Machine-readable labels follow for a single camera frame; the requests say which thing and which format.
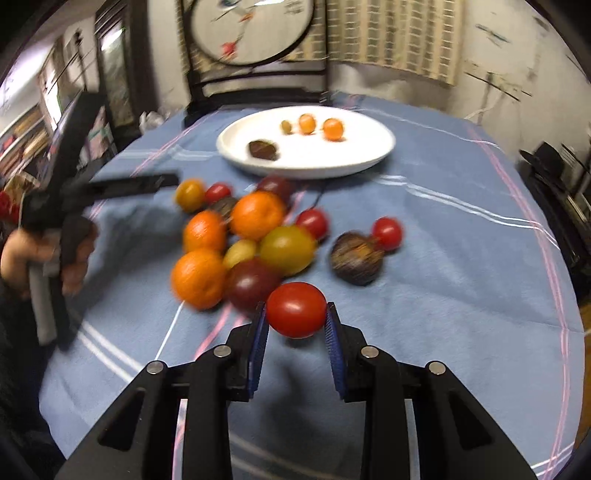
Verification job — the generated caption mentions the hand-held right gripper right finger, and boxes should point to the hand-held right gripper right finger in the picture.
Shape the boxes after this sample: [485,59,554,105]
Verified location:
[325,302,539,480]

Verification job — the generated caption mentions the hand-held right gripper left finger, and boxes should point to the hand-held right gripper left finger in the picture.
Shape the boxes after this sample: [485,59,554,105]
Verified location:
[53,302,271,480]

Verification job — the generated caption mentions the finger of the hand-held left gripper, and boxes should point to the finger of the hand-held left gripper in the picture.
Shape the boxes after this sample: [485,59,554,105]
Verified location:
[87,172,181,200]

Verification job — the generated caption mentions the red cherry tomato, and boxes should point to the red cherry tomato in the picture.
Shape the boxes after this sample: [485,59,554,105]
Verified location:
[372,217,403,252]
[295,209,329,241]
[266,281,328,339]
[204,183,233,205]

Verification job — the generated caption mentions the dark purple tomato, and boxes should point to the dark purple tomato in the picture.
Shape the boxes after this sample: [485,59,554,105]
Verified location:
[256,175,296,206]
[225,258,282,315]

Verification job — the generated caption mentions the orange mandarin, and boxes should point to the orange mandarin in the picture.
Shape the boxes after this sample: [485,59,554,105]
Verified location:
[183,210,228,254]
[171,249,228,311]
[230,191,287,241]

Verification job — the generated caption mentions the white oval plate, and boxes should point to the white oval plate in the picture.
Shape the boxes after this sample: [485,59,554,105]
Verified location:
[216,105,397,180]

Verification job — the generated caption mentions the person's left hand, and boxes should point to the person's left hand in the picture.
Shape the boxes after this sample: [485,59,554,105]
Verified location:
[0,228,100,300]

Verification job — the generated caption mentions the white plastic bag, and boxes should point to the white plastic bag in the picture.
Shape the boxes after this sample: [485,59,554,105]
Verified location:
[137,111,167,134]

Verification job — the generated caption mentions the dark wooden cabinet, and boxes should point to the dark wooden cabinet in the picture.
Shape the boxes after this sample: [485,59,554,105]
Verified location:
[92,0,148,139]

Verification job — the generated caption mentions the dark brown round fruit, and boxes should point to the dark brown round fruit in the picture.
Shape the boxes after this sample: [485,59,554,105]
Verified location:
[210,196,238,222]
[329,232,385,286]
[248,140,280,161]

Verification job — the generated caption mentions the small yellow tomato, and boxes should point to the small yellow tomato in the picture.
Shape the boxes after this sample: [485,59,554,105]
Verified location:
[223,239,258,269]

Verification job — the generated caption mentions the yellow green tomato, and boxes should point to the yellow green tomato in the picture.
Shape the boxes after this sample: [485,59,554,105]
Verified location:
[259,225,317,277]

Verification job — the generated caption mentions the blue striped tablecloth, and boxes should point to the blue striped tablecloth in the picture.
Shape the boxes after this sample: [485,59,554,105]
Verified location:
[39,90,587,480]

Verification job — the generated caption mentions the black hat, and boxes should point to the black hat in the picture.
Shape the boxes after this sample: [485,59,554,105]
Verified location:
[519,141,573,169]

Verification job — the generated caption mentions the cluttered wall shelf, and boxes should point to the cluttered wall shelf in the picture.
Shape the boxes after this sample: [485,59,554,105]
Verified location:
[0,37,93,185]

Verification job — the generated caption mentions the checkered wall curtain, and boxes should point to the checkered wall curtain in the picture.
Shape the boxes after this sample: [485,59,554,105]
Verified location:
[323,0,465,86]

